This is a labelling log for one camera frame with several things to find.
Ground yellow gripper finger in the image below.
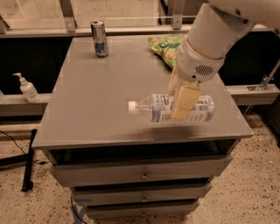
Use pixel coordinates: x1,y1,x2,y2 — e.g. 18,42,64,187
168,67,181,95
172,85,201,120

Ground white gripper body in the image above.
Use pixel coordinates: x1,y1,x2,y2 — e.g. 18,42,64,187
176,38,225,82

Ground blue plastic water bottle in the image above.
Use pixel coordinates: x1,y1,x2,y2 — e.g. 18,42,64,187
127,94,214,123

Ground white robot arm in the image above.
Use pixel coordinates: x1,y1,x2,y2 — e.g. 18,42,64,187
168,0,280,121

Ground white pump dispenser bottle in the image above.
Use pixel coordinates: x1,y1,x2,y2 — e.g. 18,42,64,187
14,73,40,103

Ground green snack bag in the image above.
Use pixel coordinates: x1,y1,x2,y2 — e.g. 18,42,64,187
148,35,183,68

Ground top grey drawer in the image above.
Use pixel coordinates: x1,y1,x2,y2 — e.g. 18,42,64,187
51,155,233,187

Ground grey drawer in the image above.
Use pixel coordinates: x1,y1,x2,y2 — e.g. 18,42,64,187
86,199,199,219
51,155,233,187
72,184,212,206

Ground silver blue drink can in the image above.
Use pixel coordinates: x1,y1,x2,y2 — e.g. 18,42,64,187
90,20,109,58

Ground grey drawer cabinet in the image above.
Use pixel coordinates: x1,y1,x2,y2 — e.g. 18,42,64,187
31,32,254,221

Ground middle grey drawer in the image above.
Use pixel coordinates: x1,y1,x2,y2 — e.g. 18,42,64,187
72,184,212,206

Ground bottom grey drawer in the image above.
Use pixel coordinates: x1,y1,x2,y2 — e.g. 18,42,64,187
86,199,199,219

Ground black bar on floor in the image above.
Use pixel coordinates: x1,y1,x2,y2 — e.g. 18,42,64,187
22,129,37,193

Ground black floor cable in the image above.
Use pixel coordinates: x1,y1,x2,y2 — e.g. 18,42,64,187
0,129,49,165

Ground blue black cable under cabinet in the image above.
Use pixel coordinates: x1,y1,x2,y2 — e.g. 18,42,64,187
69,197,88,224

